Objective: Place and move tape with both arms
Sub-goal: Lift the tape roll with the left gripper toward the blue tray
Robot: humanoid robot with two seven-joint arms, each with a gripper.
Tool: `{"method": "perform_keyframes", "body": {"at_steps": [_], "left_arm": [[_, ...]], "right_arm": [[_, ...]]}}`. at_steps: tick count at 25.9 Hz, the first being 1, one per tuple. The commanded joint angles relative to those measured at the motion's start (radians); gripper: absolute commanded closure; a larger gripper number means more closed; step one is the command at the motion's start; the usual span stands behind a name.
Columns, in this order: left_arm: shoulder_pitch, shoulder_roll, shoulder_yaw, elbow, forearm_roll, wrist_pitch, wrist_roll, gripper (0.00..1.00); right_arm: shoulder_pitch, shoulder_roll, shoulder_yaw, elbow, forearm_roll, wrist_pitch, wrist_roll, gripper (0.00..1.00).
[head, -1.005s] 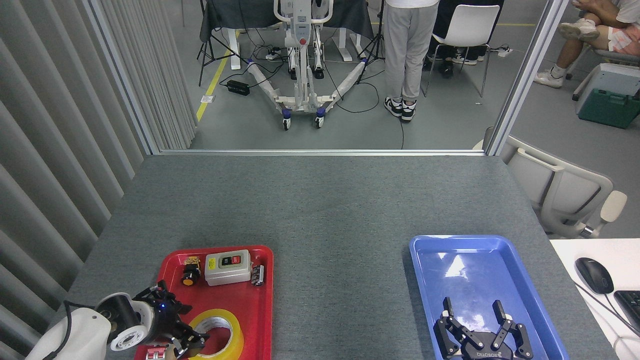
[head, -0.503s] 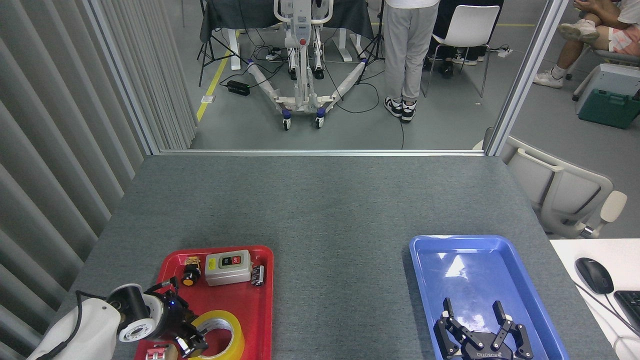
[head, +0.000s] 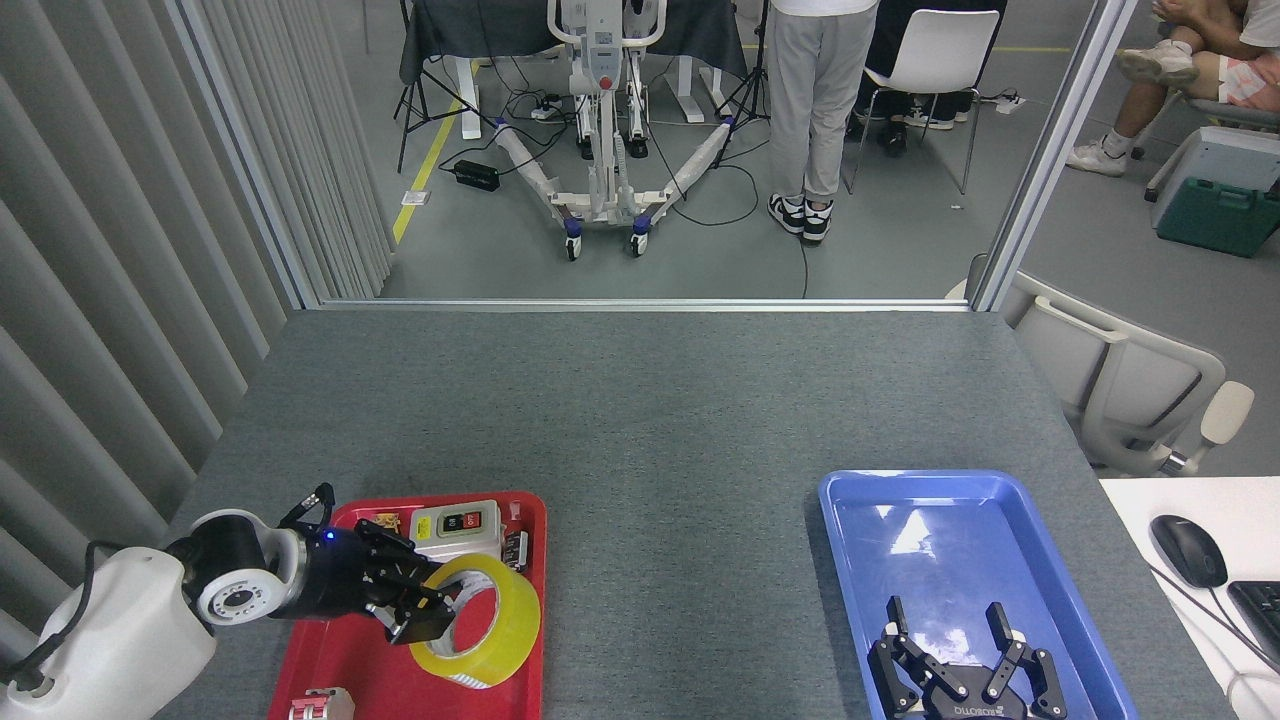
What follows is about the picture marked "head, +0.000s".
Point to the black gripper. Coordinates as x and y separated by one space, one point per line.
975 702
335 575

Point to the yellow tape roll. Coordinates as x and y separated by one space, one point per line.
515 630

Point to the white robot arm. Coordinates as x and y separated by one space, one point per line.
120 630

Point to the black orange push button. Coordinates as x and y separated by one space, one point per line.
383 521

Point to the red plastic tray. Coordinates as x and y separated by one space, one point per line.
350 660

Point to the blue plastic tray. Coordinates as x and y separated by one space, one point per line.
960 570

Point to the white red block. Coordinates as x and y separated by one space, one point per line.
320 705

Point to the white side table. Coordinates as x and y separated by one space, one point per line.
1160 620

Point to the black computer mouse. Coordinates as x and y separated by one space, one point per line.
1188 552

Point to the black keyboard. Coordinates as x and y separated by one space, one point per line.
1262 615

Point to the grey white office chair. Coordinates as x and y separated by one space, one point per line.
1110 370

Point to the black power adapter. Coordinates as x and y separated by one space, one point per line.
476 176

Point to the grey vertical blind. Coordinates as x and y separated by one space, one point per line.
120 250

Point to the black tripod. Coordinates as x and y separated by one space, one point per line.
412 95
745 100

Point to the white power strip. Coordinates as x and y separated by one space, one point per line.
545 112
1010 103

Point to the green plastic case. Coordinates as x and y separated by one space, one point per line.
1215 220

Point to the white wheeled stand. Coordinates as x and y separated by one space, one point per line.
603 100

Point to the table with black cloth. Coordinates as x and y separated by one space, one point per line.
500 25

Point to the grey white box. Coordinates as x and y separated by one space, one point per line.
1230 155

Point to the seated person in black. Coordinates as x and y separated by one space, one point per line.
915 20

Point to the white two-button switch box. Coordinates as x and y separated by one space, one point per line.
460 525

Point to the silver frame rail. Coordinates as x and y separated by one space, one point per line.
640 304

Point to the silver frame post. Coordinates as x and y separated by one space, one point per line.
245 150
1060 140

